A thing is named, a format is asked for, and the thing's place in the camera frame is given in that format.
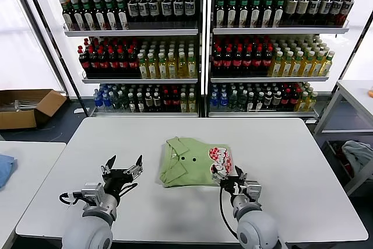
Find grey metal shelf unit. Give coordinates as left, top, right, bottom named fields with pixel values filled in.
left=42, top=0, right=205, bottom=118
left=205, top=0, right=370, bottom=121

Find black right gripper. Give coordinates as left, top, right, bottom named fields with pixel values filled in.
left=210, top=165, right=248, bottom=199

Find dark bottle beige label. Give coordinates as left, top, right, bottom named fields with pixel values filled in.
left=285, top=0, right=299, bottom=26
left=296, top=0, right=311, bottom=26

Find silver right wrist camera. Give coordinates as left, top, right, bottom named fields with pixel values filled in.
left=243, top=180, right=262, bottom=202

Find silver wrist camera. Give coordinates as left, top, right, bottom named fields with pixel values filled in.
left=80, top=182, right=105, bottom=203
left=243, top=180, right=262, bottom=202

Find brown cardboard box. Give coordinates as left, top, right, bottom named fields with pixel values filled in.
left=0, top=89, right=68, bottom=131

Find blue folded cloth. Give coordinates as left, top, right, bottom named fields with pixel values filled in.
left=0, top=154, right=17, bottom=190

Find clear plastic packets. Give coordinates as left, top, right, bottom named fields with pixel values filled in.
left=13, top=99, right=40, bottom=113

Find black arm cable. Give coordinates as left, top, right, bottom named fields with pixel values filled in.
left=59, top=192, right=85, bottom=205
left=219, top=187, right=240, bottom=240

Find black window frame pole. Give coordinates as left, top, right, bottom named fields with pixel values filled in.
left=7, top=0, right=90, bottom=117

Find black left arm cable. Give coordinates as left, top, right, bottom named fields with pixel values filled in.
left=59, top=192, right=85, bottom=205

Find blue water bottle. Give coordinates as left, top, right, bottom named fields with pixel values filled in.
left=210, top=92, right=220, bottom=112
left=219, top=92, right=230, bottom=112
left=93, top=90, right=104, bottom=113
left=102, top=92, right=113, bottom=113

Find green cap dark tea bottle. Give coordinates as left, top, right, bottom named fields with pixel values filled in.
left=227, top=0, right=238, bottom=29
left=61, top=0, right=75, bottom=31
left=273, top=0, right=286, bottom=28
left=238, top=0, right=250, bottom=29
left=82, top=0, right=94, bottom=31
left=93, top=0, right=105, bottom=31
left=115, top=0, right=128, bottom=30
left=262, top=0, right=275, bottom=29
left=71, top=0, right=84, bottom=31
left=215, top=0, right=227, bottom=29
left=104, top=0, right=116, bottom=31
left=250, top=0, right=262, bottom=29

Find green polo shirt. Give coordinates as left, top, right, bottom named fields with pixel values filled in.
left=159, top=136, right=235, bottom=188

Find red cloth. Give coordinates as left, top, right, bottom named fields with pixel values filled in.
left=332, top=142, right=352, bottom=174

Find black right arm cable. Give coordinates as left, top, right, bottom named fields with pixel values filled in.
left=219, top=187, right=240, bottom=240

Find red cap cola bottle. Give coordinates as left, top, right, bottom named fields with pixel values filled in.
left=253, top=45, right=265, bottom=76
left=127, top=48, right=140, bottom=78
left=97, top=48, right=110, bottom=78
left=170, top=90, right=180, bottom=113
left=290, top=89, right=301, bottom=112
left=88, top=46, right=100, bottom=78
left=233, top=45, right=245, bottom=76
left=243, top=45, right=255, bottom=76
left=263, top=45, right=275, bottom=76
left=223, top=45, right=235, bottom=76
left=212, top=46, right=225, bottom=76
left=281, top=89, right=292, bottom=112
left=161, top=90, right=171, bottom=113
left=107, top=47, right=119, bottom=78
left=78, top=45, right=90, bottom=78
left=117, top=47, right=129, bottom=78

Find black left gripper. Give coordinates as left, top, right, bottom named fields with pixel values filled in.
left=100, top=155, right=144, bottom=197

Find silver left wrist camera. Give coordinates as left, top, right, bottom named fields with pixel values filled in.
left=80, top=182, right=105, bottom=203

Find grey-blue cloth pile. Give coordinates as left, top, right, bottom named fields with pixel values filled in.
left=340, top=140, right=373, bottom=178

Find teal drink bottle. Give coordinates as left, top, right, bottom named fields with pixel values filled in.
left=111, top=93, right=122, bottom=113
left=237, top=91, right=248, bottom=112
left=228, top=91, right=239, bottom=112
left=120, top=93, right=130, bottom=113

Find dark bottle white blue label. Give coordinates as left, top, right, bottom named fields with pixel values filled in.
left=329, top=0, right=344, bottom=26
left=148, top=0, right=160, bottom=23
left=339, top=0, right=355, bottom=26
left=319, top=0, right=333, bottom=26
left=172, top=0, right=184, bottom=23
left=160, top=0, right=173, bottom=23
left=184, top=0, right=196, bottom=23
left=138, top=0, right=149, bottom=23
left=127, top=0, right=139, bottom=23
left=308, top=0, right=322, bottom=26

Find white grey-framed side table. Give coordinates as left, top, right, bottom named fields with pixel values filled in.
left=313, top=79, right=373, bottom=197

